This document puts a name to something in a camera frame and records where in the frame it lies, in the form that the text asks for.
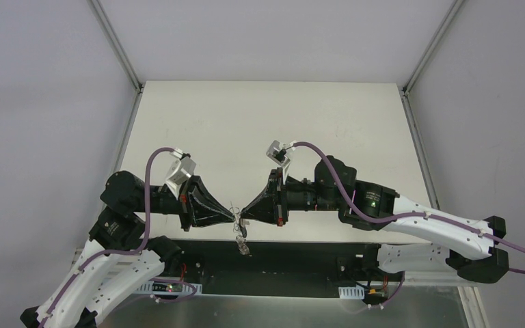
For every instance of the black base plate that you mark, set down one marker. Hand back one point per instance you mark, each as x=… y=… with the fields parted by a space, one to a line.
x=274 y=269

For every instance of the left circuit board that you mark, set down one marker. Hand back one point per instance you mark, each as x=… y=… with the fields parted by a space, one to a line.
x=168 y=289

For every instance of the circuit board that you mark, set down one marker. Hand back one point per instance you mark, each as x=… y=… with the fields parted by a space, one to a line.
x=362 y=293
x=168 y=289

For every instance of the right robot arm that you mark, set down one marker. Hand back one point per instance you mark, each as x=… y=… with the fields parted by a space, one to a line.
x=450 y=243

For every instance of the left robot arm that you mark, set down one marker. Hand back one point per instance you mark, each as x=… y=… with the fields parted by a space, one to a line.
x=115 y=261

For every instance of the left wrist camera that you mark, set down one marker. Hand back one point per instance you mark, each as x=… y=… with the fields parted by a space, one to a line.
x=180 y=171

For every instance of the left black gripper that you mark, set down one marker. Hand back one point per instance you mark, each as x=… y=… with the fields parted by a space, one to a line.
x=186 y=201

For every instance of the silver key black head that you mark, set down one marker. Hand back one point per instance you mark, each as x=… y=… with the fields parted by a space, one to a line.
x=242 y=228

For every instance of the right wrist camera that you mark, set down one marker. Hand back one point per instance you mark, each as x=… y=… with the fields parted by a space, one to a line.
x=281 y=153

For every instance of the right circuit board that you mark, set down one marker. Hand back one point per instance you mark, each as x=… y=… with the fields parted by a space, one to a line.
x=362 y=293

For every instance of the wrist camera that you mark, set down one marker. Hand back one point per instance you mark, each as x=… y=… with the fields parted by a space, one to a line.
x=281 y=153
x=180 y=171

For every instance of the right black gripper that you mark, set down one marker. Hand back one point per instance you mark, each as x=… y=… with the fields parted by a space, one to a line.
x=279 y=197

